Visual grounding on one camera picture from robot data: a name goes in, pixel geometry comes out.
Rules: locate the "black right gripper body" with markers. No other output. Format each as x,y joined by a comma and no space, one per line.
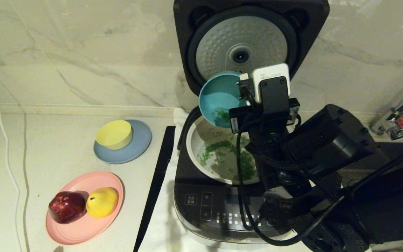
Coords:
275,119

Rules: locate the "green rice grains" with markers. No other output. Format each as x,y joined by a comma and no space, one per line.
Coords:
222,147

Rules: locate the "teal bowl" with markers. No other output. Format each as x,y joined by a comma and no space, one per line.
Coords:
215,94

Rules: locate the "black rice cooker lid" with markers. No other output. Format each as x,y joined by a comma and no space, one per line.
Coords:
313,28

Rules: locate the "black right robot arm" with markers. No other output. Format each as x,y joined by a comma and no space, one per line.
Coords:
327,140

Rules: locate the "white inner pot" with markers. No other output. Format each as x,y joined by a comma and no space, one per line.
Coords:
201,140

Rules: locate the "black rice cooker body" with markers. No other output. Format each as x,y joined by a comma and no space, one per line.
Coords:
194,210

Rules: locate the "yellow bowl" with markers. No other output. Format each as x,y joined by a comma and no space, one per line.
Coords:
114,134

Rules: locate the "chrome faucet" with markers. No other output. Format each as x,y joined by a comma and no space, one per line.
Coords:
402,106

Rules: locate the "flat black strip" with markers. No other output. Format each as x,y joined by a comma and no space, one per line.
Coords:
156,182

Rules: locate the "blue plate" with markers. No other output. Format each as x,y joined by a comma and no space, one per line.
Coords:
140,143

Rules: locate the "yellow pear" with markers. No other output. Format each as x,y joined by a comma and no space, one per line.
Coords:
102,203

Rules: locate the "pink plate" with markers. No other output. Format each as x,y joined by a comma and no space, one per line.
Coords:
82,231

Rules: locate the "red apple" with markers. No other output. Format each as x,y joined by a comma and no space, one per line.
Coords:
66,207

